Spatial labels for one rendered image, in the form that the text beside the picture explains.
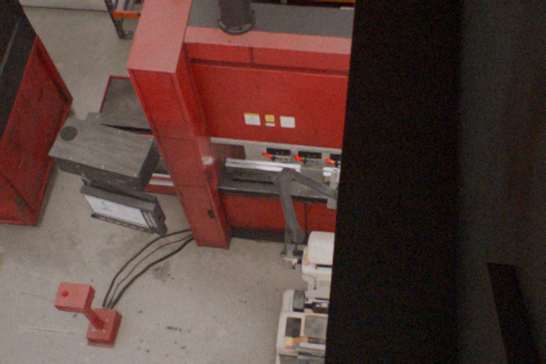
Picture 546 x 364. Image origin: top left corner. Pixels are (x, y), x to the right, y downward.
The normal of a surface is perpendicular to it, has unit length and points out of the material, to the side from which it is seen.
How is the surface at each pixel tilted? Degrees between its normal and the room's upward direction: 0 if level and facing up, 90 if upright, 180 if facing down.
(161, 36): 0
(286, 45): 0
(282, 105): 90
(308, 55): 90
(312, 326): 0
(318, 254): 48
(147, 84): 90
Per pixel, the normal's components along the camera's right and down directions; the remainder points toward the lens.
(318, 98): -0.14, 0.88
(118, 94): -0.06, -0.46
